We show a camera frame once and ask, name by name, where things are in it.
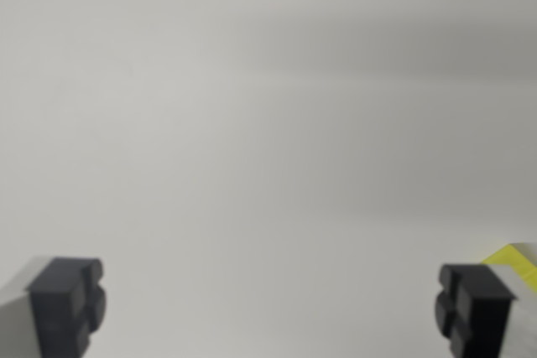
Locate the gripper grey left finger with black pad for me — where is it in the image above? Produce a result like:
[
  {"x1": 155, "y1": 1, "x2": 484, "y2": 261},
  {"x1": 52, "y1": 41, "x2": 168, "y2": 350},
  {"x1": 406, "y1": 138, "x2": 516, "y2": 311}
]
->
[{"x1": 0, "y1": 255, "x2": 108, "y2": 358}]

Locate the yellow cube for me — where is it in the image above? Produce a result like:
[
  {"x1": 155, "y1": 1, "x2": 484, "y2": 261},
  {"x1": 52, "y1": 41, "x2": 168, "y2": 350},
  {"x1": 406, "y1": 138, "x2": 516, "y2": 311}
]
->
[{"x1": 479, "y1": 242, "x2": 537, "y2": 293}]

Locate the gripper grey right finger with black pad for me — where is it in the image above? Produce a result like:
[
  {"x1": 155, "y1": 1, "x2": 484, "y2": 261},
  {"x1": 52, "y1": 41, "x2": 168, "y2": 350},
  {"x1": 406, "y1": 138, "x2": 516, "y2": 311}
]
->
[{"x1": 435, "y1": 262, "x2": 537, "y2": 358}]

